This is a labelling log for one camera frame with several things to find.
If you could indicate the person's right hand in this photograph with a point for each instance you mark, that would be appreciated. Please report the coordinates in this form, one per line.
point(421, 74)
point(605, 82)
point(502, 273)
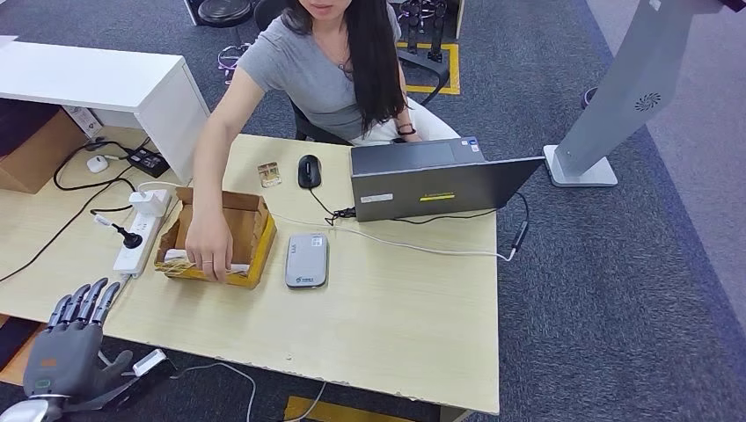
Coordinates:
point(210, 244)

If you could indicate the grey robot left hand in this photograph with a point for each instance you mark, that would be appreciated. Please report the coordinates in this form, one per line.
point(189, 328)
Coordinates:
point(64, 361)

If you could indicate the person's left hand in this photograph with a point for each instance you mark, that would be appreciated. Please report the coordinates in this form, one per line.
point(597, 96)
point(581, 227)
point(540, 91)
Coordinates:
point(409, 138)

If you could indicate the gold patterned ID card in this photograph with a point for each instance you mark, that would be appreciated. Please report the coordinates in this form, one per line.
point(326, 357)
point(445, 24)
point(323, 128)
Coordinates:
point(270, 175)

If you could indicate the person's left forearm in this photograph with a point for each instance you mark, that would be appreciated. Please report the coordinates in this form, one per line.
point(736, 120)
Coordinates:
point(404, 105)

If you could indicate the person's right forearm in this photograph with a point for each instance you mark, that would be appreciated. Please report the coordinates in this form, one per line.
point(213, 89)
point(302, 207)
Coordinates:
point(212, 163)

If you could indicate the grey card reader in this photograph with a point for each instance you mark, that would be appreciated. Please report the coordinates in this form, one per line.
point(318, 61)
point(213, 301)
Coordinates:
point(306, 261)

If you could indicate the person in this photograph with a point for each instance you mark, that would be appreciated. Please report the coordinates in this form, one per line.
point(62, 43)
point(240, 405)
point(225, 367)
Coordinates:
point(315, 70)

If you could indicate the brown board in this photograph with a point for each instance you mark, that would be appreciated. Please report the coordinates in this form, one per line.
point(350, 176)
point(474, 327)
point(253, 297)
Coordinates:
point(11, 367)

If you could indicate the grey laptop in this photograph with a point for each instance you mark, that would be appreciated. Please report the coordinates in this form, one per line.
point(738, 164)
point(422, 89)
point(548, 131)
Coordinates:
point(437, 183)

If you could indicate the white charger block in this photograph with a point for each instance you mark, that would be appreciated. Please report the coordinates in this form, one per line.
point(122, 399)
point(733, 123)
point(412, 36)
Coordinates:
point(150, 202)

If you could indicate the white power strip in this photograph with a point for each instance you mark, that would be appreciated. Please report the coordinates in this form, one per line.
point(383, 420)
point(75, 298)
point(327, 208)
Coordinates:
point(135, 250)

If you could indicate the black power plug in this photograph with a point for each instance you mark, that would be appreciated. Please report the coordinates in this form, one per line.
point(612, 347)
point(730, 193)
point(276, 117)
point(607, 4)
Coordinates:
point(131, 240)

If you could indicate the black power adapter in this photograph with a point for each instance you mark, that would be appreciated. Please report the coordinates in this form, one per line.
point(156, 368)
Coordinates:
point(147, 162)

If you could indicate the black office chair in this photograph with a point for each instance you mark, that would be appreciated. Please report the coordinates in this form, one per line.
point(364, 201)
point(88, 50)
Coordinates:
point(306, 125)

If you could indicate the black computer mouse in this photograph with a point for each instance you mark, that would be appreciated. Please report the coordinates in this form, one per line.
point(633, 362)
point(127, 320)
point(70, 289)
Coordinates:
point(309, 171)

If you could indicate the black robot stand legs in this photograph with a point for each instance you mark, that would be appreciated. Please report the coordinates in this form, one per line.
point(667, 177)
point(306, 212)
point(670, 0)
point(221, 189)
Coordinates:
point(436, 29)

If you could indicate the small white device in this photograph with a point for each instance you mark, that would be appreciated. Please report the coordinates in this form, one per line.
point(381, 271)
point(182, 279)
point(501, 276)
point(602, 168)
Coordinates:
point(97, 164)

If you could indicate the black dongle adapter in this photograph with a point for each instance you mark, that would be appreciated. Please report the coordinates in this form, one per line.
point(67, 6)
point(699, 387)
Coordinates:
point(519, 236)

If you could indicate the white printed box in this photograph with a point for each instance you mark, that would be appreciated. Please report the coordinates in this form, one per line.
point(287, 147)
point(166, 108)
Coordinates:
point(83, 121)

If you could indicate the brown cardboard box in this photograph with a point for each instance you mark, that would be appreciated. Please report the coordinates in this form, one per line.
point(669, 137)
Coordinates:
point(35, 157)

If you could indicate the white reception counter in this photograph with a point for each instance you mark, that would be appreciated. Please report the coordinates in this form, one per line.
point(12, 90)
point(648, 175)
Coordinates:
point(87, 78)

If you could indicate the black round stool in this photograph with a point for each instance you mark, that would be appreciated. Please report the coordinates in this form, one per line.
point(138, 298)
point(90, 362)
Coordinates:
point(224, 10)

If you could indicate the grey kiosk stand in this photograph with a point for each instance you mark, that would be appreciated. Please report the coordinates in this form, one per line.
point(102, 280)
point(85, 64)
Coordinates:
point(629, 87)

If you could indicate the yellow floor tape frame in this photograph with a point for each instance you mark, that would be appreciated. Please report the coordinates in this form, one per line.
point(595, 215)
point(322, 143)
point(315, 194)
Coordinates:
point(453, 70)

